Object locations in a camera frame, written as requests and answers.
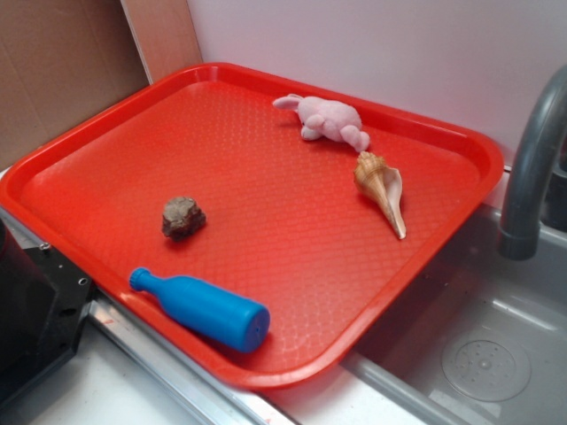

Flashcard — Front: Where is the tan spiral conch shell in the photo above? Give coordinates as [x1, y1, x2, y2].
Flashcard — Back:
[353, 151, 407, 240]

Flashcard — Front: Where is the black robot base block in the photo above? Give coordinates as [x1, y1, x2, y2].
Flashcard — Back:
[1, 223, 93, 407]

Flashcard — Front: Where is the red plastic tray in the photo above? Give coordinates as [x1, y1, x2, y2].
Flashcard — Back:
[1, 64, 503, 390]

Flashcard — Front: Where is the brown rock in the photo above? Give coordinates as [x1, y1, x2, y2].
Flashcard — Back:
[161, 197, 206, 242]

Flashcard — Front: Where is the pink plush bunny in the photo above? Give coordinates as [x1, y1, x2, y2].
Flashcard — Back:
[273, 94, 370, 152]

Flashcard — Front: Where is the blue plastic bottle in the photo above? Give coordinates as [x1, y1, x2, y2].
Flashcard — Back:
[129, 267, 271, 353]

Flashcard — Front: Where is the light wooden board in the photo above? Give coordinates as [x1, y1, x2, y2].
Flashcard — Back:
[120, 0, 203, 84]

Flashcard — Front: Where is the grey sink basin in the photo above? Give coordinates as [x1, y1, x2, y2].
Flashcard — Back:
[344, 207, 566, 424]

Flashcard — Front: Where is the grey faucet spout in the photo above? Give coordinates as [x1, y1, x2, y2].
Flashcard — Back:
[497, 66, 566, 260]

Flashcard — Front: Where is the brown cardboard panel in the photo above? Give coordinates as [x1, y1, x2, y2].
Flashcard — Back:
[1, 1, 148, 168]

